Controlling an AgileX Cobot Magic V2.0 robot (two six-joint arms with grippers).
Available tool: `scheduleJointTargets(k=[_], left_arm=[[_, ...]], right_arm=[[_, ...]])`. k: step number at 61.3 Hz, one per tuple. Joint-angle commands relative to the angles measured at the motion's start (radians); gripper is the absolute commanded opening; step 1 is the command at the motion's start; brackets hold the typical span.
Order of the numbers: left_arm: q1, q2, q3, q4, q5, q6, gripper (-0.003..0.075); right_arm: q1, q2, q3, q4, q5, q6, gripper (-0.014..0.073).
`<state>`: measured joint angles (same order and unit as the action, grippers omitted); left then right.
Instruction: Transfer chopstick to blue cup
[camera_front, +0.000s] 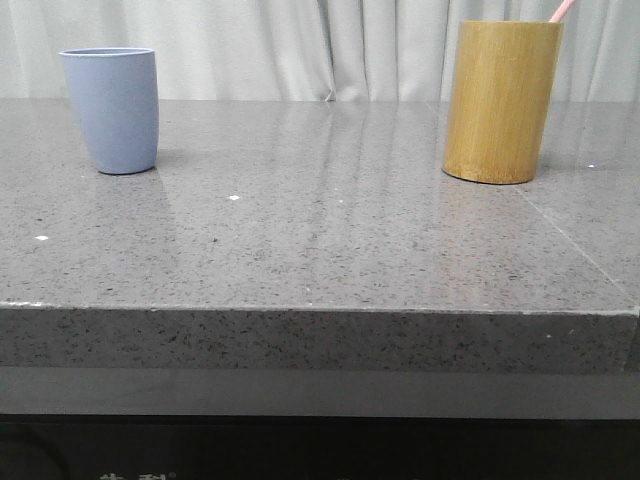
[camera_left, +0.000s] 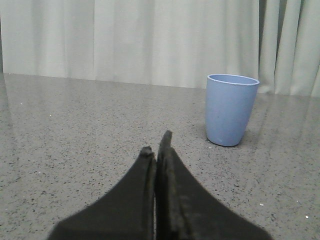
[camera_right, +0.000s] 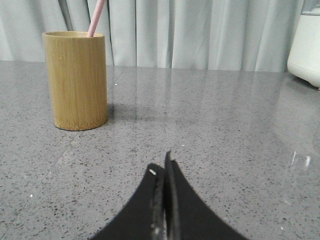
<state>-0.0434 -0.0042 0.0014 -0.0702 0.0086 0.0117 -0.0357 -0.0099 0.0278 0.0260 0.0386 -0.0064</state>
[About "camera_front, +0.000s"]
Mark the blue plastic cup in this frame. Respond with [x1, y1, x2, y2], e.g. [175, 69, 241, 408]
[59, 47, 159, 175]

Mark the pink chopstick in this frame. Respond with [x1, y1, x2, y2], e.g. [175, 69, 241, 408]
[549, 0, 576, 23]

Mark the pale green curtain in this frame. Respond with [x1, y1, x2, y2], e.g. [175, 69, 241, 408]
[0, 0, 640, 103]

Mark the bamboo cylindrical holder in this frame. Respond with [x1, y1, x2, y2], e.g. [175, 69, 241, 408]
[442, 20, 563, 185]

